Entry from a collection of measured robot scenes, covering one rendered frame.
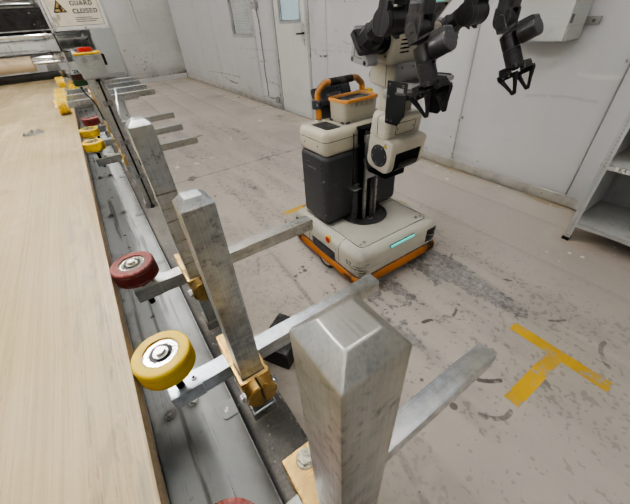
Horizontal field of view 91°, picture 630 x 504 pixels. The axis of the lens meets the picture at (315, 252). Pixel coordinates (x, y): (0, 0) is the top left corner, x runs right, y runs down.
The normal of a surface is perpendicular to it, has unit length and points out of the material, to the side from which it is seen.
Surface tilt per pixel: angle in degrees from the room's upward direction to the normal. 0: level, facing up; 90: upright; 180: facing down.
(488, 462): 0
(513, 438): 0
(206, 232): 90
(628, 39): 90
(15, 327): 0
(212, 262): 90
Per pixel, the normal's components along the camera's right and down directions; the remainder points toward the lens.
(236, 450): -0.06, -0.79
